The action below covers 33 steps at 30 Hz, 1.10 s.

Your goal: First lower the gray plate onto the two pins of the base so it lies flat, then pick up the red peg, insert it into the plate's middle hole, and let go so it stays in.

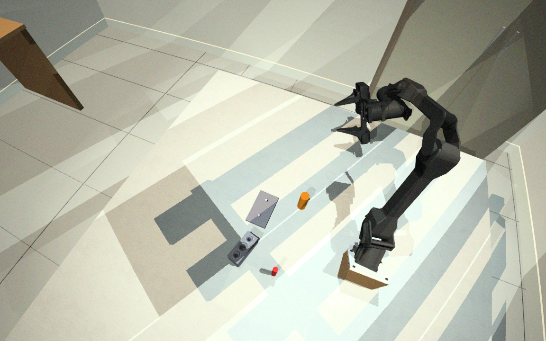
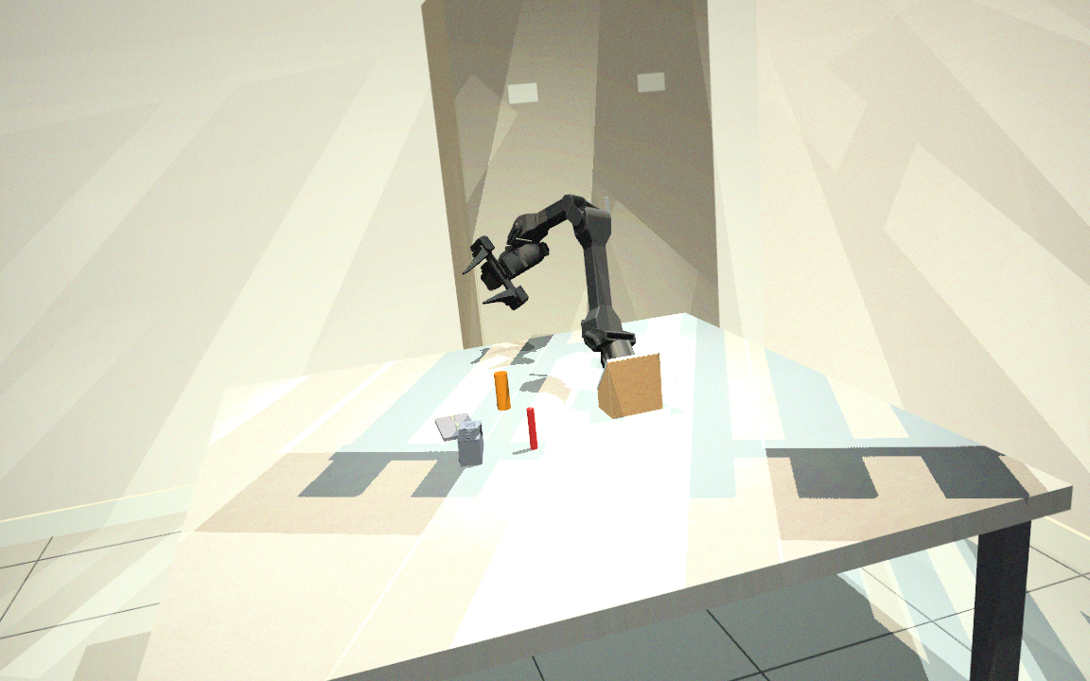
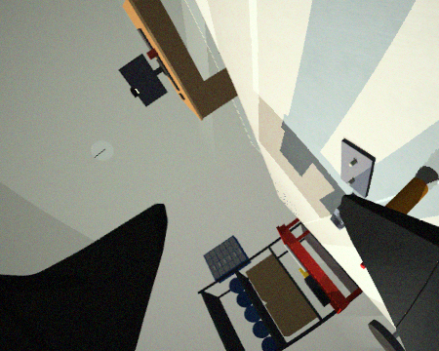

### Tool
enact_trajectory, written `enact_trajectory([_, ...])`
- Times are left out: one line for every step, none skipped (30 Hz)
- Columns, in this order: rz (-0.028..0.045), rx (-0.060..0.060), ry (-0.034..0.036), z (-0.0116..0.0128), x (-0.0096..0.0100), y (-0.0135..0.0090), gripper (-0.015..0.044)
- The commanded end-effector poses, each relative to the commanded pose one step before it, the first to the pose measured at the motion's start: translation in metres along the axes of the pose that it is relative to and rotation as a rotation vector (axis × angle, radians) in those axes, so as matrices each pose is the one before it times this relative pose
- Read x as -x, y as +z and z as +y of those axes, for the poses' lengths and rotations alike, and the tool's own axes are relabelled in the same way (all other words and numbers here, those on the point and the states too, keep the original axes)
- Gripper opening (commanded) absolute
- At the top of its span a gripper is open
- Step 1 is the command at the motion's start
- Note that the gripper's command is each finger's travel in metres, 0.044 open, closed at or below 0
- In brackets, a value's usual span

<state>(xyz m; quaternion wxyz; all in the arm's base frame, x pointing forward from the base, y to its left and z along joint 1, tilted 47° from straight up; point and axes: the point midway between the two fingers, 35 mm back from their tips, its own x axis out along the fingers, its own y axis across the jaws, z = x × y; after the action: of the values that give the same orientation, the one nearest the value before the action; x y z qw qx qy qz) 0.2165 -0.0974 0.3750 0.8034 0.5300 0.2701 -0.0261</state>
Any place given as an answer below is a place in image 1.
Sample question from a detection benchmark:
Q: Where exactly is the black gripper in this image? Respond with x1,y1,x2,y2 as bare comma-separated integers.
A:
334,82,389,144

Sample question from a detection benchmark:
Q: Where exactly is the orange cylinder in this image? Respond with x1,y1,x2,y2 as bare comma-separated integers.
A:
297,192,309,210

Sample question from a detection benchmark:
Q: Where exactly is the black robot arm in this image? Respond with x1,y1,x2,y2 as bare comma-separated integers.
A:
355,78,461,272

